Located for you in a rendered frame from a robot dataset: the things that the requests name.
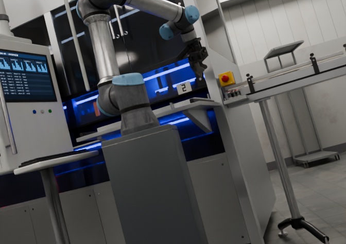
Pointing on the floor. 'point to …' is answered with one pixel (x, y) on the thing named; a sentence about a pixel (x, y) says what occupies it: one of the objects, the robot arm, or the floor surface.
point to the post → (225, 128)
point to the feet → (298, 223)
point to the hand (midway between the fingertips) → (199, 74)
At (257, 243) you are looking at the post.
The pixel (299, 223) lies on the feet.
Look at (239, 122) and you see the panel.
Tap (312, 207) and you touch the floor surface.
